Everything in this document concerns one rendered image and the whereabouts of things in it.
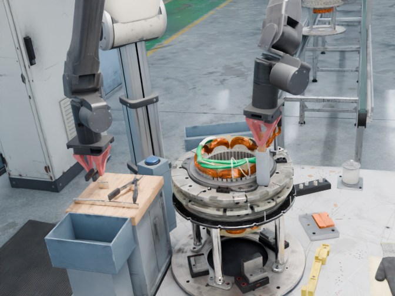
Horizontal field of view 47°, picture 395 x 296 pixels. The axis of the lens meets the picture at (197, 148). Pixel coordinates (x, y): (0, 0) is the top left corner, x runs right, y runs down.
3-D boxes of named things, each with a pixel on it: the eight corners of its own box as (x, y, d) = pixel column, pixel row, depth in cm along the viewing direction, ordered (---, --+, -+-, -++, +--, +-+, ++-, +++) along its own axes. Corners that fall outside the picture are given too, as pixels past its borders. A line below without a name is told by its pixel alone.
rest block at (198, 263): (204, 258, 131) (204, 252, 130) (208, 270, 126) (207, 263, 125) (190, 261, 130) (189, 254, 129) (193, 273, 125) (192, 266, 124)
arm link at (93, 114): (96, 67, 109) (61, 71, 104) (117, 77, 100) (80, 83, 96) (100, 115, 114) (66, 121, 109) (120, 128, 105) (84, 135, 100)
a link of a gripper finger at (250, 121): (280, 141, 108) (284, 104, 104) (270, 152, 103) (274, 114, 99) (254, 135, 111) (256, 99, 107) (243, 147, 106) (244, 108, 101)
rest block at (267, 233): (271, 245, 133) (271, 239, 132) (258, 237, 137) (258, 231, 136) (281, 239, 135) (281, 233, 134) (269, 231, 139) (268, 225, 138)
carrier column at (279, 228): (283, 268, 126) (283, 204, 117) (274, 266, 127) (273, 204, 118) (285, 262, 128) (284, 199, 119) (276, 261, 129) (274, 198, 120)
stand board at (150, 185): (136, 225, 109) (134, 217, 108) (66, 219, 114) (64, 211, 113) (164, 183, 126) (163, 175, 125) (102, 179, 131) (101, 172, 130)
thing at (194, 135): (258, 191, 167) (256, 119, 155) (264, 207, 158) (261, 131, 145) (191, 197, 167) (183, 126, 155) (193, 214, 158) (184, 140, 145)
